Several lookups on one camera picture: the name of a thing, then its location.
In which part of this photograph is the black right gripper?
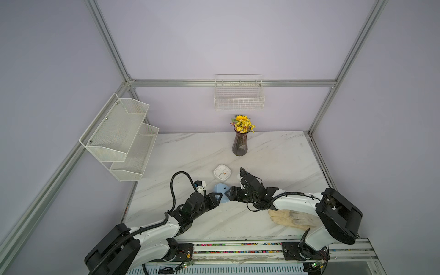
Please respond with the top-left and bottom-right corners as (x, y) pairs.
(226, 186), (258, 202)

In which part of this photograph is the light blue alarm clock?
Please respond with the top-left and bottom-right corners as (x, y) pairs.
(214, 183), (231, 204)

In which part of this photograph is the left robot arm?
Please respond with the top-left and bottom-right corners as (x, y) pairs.
(84, 192), (223, 275)

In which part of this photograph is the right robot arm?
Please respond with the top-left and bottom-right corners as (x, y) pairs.
(224, 168), (363, 251)

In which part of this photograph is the dark glass vase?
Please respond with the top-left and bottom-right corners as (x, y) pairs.
(232, 128), (248, 157)

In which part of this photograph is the cream work glove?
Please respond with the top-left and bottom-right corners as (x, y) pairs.
(268, 210), (322, 231)

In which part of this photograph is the yellow flower bouquet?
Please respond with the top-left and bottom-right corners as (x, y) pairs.
(231, 115), (256, 134)

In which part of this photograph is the white two-tier mesh shelf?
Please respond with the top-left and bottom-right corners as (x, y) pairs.
(79, 94), (159, 182)

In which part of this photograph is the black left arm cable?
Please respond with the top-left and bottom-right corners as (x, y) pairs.
(87, 171), (198, 275)

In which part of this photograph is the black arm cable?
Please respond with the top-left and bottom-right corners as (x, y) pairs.
(87, 171), (198, 275)
(245, 190), (322, 212)

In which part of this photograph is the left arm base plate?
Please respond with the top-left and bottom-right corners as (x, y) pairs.
(161, 239), (194, 262)

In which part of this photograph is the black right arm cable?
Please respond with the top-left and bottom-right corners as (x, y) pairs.
(245, 190), (322, 212)

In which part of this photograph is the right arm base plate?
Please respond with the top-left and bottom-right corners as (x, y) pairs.
(281, 242), (329, 262)

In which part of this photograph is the white wire wall basket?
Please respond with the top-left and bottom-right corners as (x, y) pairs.
(214, 74), (265, 111)

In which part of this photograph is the aluminium front rail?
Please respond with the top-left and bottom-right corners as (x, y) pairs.
(90, 238), (387, 275)

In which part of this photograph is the aluminium frame profile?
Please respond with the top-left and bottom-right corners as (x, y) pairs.
(1, 1), (387, 273)

